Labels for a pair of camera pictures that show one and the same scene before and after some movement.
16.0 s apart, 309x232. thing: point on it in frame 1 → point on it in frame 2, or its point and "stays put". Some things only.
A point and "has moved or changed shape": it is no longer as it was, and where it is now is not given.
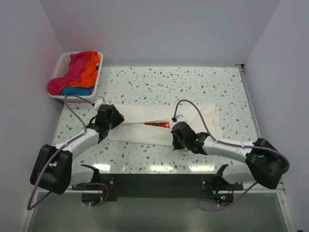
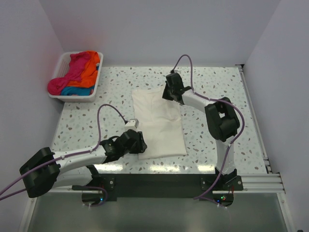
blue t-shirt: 66,90 stays put
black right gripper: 175,145 → 165,95
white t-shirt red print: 152,124 has moved or changed shape
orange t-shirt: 90,75 stays put
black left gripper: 119,118 → 141,145
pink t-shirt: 77,62 stays put
